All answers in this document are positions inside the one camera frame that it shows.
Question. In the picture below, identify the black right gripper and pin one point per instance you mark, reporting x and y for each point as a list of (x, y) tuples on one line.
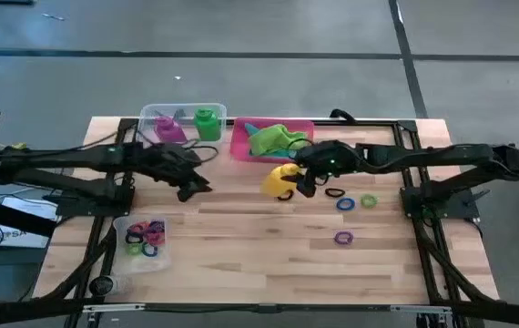
[(328, 159)]

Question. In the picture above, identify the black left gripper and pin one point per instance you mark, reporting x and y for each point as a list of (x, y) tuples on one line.
[(173, 161)]

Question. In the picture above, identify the black coil wristband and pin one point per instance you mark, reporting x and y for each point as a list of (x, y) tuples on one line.
[(287, 199), (133, 238), (327, 192)]

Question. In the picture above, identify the yellow sports bottle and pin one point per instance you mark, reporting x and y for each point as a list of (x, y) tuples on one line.
[(275, 180)]

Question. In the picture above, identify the lime green microfibre cloth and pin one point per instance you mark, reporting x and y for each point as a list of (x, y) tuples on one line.
[(271, 139)]

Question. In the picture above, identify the magenta sports bottle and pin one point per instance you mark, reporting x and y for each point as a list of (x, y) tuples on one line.
[(168, 130)]

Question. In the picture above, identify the green sports bottle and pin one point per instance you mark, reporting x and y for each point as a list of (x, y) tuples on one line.
[(207, 125)]

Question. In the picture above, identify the purple coil wristband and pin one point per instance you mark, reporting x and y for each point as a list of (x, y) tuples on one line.
[(335, 238), (157, 223)]

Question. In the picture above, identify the teal microfibre cloth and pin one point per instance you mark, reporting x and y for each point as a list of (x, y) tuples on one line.
[(252, 130)]

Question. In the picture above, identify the blue coil wristband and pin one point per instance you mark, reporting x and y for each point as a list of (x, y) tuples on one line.
[(149, 254), (338, 204)]

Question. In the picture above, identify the green coil wristband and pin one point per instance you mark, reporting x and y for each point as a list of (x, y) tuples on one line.
[(362, 201), (128, 249)]

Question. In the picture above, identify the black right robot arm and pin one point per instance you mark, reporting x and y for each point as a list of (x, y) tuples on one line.
[(423, 157)]

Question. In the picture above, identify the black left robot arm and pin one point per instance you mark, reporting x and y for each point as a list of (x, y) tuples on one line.
[(59, 159)]

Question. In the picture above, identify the pink plastic tray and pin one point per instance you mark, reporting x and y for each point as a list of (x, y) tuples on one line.
[(239, 141)]

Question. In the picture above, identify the large clear plastic bin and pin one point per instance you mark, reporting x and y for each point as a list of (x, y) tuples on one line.
[(186, 109)]

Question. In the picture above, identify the small clear plastic container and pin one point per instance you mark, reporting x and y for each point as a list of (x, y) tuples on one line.
[(150, 264)]

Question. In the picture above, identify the white drink can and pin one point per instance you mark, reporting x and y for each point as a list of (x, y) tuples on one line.
[(101, 285)]

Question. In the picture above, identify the white printed cardboard box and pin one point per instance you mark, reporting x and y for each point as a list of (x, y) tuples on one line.
[(18, 228)]

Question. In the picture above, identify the black aluminium rig frame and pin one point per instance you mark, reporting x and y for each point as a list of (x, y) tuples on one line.
[(259, 308)]

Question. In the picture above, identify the silver aluminium rail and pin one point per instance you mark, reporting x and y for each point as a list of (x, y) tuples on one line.
[(419, 309), (114, 308)]

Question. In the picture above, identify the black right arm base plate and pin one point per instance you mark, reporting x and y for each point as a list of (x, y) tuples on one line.
[(450, 207)]

